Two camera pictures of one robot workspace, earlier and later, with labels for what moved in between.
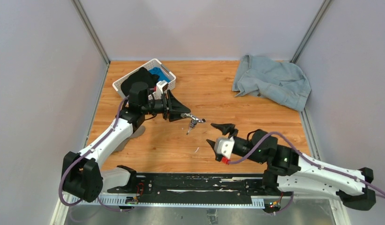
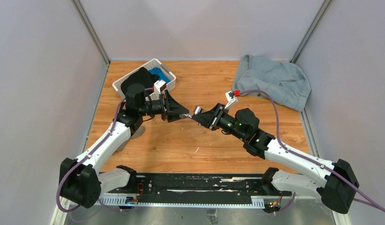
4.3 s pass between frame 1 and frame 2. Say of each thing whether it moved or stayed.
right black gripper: moved
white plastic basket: stayed
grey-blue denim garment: stayed
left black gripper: stayed
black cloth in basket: stayed
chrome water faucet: moved
